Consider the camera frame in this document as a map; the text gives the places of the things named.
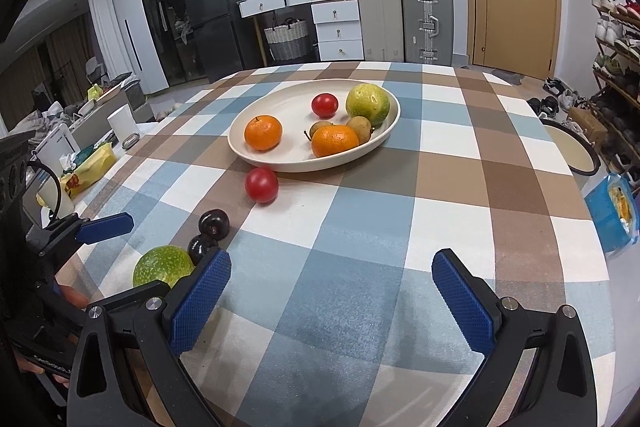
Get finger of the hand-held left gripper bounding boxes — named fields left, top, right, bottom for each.
left=70, top=212, right=135, bottom=245
left=82, top=282, right=173, bottom=313

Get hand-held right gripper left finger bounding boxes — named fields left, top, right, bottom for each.
left=66, top=247, right=232, bottom=427

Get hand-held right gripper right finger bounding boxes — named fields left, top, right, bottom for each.
left=431, top=248, right=598, bottom=427

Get green passion fruit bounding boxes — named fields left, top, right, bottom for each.
left=132, top=245, right=197, bottom=290

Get dark purple plum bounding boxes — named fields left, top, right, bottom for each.
left=198, top=210, right=231, bottom=240
left=187, top=234, right=221, bottom=265

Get red tomato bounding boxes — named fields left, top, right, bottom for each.
left=312, top=93, right=339, bottom=118
left=244, top=167, right=279, bottom=204

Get small orange tangerine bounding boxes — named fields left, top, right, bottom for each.
left=244, top=115, right=283, bottom=152

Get brown longan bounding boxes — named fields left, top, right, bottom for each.
left=346, top=115, right=375, bottom=139
left=304, top=121, right=335, bottom=142

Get large orange tangerine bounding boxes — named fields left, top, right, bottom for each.
left=311, top=125, right=360, bottom=158

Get cream round plate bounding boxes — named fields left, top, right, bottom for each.
left=228, top=79, right=402, bottom=173

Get green guava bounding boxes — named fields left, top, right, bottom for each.
left=345, top=83, right=391, bottom=126

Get person's left hand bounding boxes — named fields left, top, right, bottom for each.
left=14, top=284, right=90, bottom=389

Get yellow snack bag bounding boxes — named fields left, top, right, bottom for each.
left=60, top=142, right=117, bottom=200

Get checkered tablecloth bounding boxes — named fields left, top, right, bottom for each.
left=52, top=61, right=613, bottom=427

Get white cylinder appliance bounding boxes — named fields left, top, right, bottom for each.
left=107, top=104, right=138, bottom=142

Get grey low table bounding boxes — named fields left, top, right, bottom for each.
left=70, top=79, right=151, bottom=145

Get office chair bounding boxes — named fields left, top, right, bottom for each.
left=85, top=57, right=108, bottom=85

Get blue bag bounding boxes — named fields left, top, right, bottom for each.
left=584, top=173, right=640, bottom=255

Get white cabinet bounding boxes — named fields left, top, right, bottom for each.
left=107, top=0, right=170, bottom=95

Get white curtain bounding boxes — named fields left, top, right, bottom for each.
left=82, top=0, right=118, bottom=80

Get dark sneakers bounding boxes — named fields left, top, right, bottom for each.
left=526, top=96, right=561, bottom=118

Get brown cardboard box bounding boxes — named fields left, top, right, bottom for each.
left=567, top=106, right=608, bottom=142

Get dark grey refrigerator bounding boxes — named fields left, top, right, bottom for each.
left=177, top=0, right=258, bottom=82

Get wicker basket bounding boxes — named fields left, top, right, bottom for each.
left=263, top=18, right=311, bottom=62

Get shoe rack with shoes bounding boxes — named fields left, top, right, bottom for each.
left=591, top=0, right=640, bottom=188

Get silver suitcase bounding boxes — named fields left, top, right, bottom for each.
left=401, top=0, right=455, bottom=66

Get beige suitcase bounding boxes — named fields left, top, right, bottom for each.
left=356, top=0, right=404, bottom=62

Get white drawer desk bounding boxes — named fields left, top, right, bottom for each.
left=236, top=0, right=365, bottom=68

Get black cable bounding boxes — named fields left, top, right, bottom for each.
left=26, top=161, right=65, bottom=214

